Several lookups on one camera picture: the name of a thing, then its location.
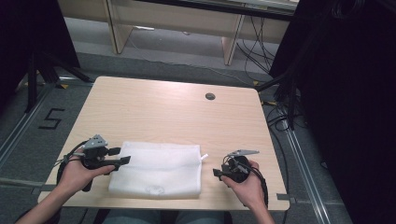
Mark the dark round table grommet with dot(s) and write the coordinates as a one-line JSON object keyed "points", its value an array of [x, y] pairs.
{"points": [[210, 96]]}

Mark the light wooden desk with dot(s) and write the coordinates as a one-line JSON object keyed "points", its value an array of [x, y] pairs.
{"points": [[174, 18]]}

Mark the white cloth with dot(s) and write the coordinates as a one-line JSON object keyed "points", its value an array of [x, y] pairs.
{"points": [[155, 174]]}

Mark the person's right hand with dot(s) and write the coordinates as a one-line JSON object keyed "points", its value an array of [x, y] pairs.
{"points": [[249, 191]]}

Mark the aluminium floor rail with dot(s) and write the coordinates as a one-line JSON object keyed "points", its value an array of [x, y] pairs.
{"points": [[21, 124], [306, 174]]}

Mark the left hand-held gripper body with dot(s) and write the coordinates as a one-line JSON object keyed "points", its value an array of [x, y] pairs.
{"points": [[93, 155]]}

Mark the black curtain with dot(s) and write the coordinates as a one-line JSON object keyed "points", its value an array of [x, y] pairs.
{"points": [[348, 93], [28, 37]]}

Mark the grey tape piece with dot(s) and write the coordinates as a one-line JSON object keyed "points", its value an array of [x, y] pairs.
{"points": [[45, 188], [285, 197]]}

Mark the person's legs in jeans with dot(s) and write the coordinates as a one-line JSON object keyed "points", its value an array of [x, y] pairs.
{"points": [[162, 217]]}

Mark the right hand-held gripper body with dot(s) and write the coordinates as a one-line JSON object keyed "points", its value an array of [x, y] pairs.
{"points": [[236, 169]]}

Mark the black metal stand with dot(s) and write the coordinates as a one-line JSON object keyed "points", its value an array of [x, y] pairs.
{"points": [[291, 99], [32, 84]]}

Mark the person's left hand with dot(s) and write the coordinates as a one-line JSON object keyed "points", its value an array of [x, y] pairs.
{"points": [[76, 175]]}

